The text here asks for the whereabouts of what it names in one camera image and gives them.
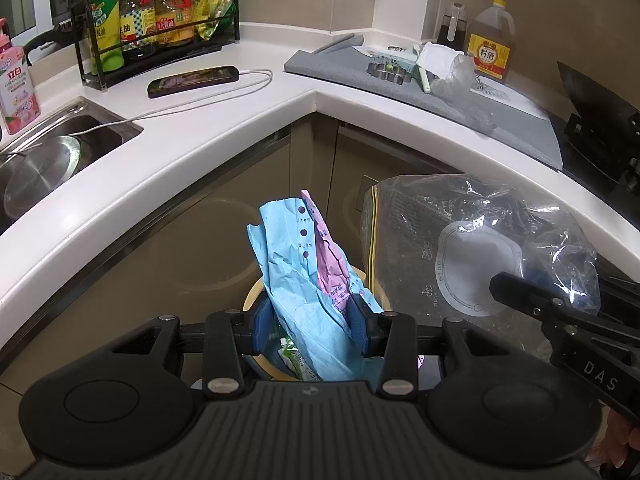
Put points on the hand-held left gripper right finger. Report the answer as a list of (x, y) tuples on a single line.
[(357, 325)]

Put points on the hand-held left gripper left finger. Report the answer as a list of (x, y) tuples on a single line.
[(260, 330)]

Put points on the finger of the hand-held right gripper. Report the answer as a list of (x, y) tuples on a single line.
[(622, 285), (520, 290)]

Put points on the round beige trash bin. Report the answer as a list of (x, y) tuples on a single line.
[(250, 302)]

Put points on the green snack packet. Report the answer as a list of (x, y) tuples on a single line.
[(292, 357)]

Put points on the light blue paper packet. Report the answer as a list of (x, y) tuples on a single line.
[(295, 285)]

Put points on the pink paper packet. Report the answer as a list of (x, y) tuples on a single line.
[(325, 255)]

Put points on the clear zip bag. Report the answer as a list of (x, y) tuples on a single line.
[(425, 240)]

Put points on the clear plastic bag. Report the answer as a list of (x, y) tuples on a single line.
[(460, 90)]

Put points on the person's right hand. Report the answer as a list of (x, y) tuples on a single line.
[(625, 440)]

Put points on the beige cabinet door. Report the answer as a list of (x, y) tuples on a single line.
[(390, 155), (150, 260)]

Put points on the pale green stick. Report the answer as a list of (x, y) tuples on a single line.
[(426, 82)]

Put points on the amber cooking wine jug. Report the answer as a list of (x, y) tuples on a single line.
[(487, 55)]

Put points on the steel sink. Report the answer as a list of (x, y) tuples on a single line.
[(107, 132)]

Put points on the grey mat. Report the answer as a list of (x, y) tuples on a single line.
[(350, 72)]

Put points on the metal cookie cutter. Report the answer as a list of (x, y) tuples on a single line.
[(380, 71)]

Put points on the black smartphone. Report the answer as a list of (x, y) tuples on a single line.
[(192, 80)]

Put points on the light blue box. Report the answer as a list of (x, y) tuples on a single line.
[(400, 60)]

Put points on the steel pot lid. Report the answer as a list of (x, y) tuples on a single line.
[(40, 175)]

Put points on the dark oil dispenser bottle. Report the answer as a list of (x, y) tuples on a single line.
[(450, 30)]

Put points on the white printed booklet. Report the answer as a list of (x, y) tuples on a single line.
[(362, 50)]

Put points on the yellow cooking oil bottle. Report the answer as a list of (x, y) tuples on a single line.
[(170, 15)]

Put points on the yellow green snack bag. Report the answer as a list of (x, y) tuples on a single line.
[(210, 5)]

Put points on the pink detergent bottle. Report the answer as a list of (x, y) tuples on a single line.
[(17, 90)]

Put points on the soy sauce bottle red cap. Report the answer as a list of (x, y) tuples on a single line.
[(134, 10)]

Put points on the green bottle yellow cap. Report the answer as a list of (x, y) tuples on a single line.
[(102, 15)]

